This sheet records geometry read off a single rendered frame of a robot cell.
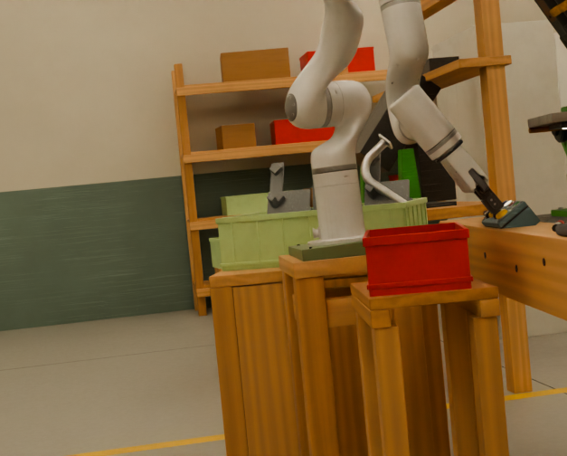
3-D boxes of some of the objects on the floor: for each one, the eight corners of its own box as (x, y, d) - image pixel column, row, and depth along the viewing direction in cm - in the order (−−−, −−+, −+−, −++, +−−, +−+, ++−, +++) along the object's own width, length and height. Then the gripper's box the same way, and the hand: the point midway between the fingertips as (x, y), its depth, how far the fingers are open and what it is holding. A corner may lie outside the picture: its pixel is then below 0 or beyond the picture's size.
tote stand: (233, 531, 298) (208, 276, 295) (259, 479, 349) (238, 261, 346) (456, 520, 289) (433, 257, 285) (449, 468, 340) (430, 245, 336)
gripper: (466, 134, 208) (520, 199, 209) (451, 137, 222) (502, 198, 223) (439, 156, 207) (494, 222, 208) (426, 159, 222) (477, 220, 223)
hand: (492, 203), depth 216 cm, fingers closed
